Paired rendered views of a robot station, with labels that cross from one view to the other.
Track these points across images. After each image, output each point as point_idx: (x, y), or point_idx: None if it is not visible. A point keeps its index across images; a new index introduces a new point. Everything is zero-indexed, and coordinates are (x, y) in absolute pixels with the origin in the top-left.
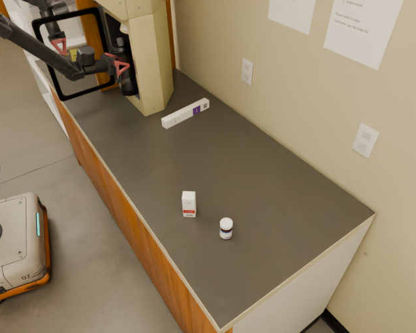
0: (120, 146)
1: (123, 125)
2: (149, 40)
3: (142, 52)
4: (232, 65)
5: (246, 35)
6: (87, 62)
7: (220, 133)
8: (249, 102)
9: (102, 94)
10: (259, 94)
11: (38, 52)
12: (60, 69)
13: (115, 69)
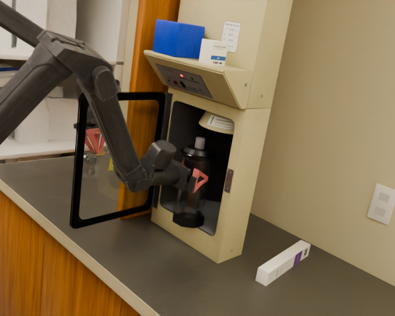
0: (205, 313)
1: (188, 276)
2: (257, 144)
3: (245, 160)
4: (348, 194)
5: (389, 153)
6: (162, 165)
7: (357, 298)
8: (380, 249)
9: (124, 224)
10: None
11: (118, 135)
12: (127, 169)
13: (195, 180)
